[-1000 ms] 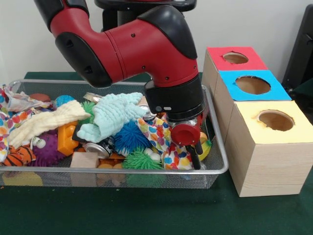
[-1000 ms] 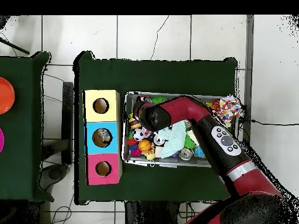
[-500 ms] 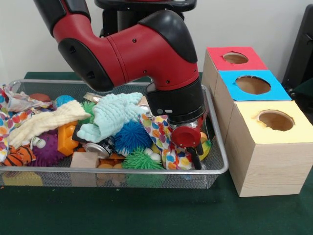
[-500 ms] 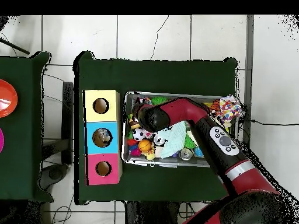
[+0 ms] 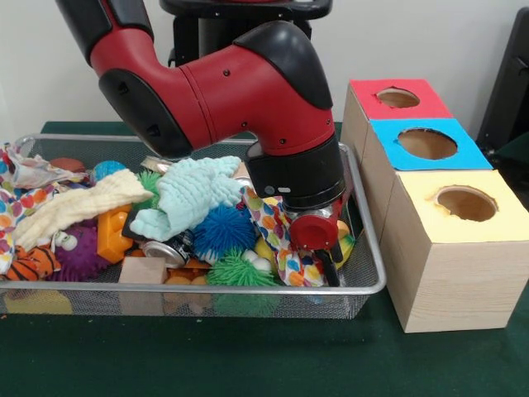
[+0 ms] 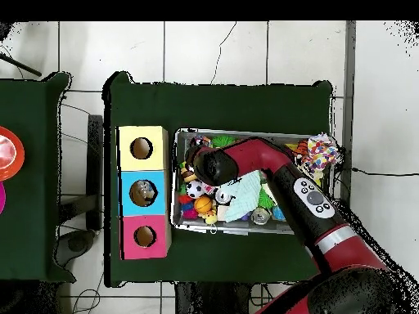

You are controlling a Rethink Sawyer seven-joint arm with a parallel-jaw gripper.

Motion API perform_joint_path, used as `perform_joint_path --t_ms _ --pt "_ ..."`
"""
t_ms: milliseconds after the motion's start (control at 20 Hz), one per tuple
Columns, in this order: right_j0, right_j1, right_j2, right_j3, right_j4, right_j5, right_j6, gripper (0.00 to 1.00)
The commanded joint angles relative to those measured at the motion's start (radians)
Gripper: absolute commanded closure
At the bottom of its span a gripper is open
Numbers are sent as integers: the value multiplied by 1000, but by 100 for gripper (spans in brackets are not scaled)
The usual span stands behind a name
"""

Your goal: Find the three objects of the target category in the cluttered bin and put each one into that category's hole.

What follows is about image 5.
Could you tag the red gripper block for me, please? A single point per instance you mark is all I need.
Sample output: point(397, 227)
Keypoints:
point(314, 231)

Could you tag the colourful polka-dot cloth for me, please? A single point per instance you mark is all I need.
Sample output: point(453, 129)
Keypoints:
point(277, 227)

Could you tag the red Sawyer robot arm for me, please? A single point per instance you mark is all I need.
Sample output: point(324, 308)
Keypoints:
point(248, 91)

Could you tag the wooden box with three holes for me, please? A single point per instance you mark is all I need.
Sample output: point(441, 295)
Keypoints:
point(463, 281)

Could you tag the shallow clear mesh bin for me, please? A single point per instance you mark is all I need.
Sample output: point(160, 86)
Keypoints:
point(165, 302)

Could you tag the dark green tablecloth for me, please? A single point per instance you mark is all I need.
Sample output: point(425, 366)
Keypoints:
point(248, 356)

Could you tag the mint green knit cloth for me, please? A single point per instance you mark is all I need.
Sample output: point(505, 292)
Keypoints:
point(190, 194)

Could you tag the black drink can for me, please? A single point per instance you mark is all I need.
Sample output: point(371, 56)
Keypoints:
point(169, 250)

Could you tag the green spiky ball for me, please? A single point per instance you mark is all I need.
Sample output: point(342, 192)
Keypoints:
point(149, 180)

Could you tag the dark green side table cloth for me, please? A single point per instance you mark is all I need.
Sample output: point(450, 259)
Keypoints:
point(514, 149)

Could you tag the black floor stand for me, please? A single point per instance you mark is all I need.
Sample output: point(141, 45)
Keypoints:
point(508, 91)

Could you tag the cream cloth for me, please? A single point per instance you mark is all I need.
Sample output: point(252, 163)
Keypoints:
point(74, 207)

